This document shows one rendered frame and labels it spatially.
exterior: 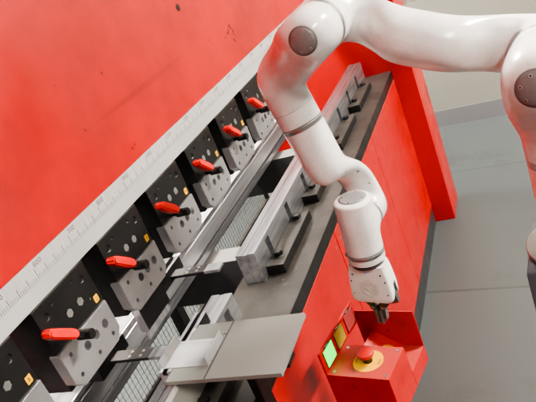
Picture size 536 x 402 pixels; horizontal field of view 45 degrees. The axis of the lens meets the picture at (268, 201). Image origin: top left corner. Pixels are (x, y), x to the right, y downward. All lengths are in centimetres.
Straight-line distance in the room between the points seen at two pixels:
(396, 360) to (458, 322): 135
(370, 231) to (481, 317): 151
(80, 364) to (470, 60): 84
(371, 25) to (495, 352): 172
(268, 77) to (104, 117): 33
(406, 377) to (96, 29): 101
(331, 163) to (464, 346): 154
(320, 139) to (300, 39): 25
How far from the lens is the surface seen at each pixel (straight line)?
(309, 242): 190
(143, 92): 144
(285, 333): 134
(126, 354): 153
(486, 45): 121
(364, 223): 139
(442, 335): 282
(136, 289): 128
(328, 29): 116
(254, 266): 178
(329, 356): 156
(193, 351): 142
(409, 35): 117
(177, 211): 137
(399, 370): 153
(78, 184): 120
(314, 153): 133
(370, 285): 149
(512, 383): 255
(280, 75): 127
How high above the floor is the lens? 174
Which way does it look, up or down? 22 degrees down
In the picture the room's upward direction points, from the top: 22 degrees counter-clockwise
